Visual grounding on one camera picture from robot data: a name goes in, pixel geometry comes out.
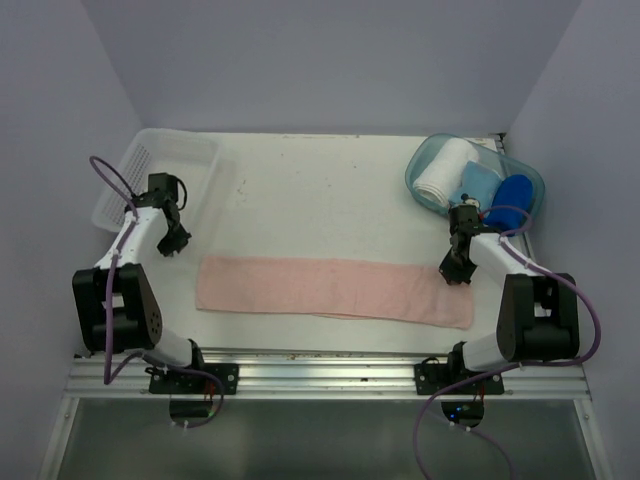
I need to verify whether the light blue cartoon towel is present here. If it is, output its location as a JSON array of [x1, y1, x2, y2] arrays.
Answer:
[[449, 162, 502, 210]]

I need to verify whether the white rolled towel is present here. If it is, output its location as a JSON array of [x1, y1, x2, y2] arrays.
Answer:
[[410, 136, 479, 208]]

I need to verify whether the purple cable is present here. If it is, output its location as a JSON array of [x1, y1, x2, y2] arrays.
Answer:
[[413, 203, 603, 480], [88, 155, 226, 429]]

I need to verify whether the pink towel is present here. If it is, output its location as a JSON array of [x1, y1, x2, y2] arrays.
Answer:
[[195, 256, 474, 330]]

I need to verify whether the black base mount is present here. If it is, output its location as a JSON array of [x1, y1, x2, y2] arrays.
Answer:
[[413, 356, 505, 396], [145, 363, 240, 395]]

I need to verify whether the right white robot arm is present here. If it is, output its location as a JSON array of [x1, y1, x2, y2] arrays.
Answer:
[[439, 204, 580, 393]]

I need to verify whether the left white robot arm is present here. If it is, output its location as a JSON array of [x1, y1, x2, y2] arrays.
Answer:
[[72, 173, 208, 393]]

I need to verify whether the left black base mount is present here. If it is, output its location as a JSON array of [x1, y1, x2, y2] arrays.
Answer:
[[145, 363, 240, 395]]

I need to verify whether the white plastic basket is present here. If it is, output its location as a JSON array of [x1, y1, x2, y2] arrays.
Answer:
[[117, 128, 221, 235]]

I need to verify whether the aluminium rail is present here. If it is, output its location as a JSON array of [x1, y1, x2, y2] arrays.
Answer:
[[63, 349, 590, 400]]

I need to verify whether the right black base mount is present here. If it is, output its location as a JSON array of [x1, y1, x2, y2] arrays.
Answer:
[[413, 356, 505, 396]]

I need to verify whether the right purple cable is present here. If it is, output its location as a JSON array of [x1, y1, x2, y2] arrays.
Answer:
[[413, 203, 603, 480]]

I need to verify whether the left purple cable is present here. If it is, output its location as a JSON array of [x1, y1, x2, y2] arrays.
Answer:
[[88, 155, 226, 429]]

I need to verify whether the teal transparent plastic tub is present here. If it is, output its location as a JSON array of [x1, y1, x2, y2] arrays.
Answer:
[[405, 134, 545, 231]]

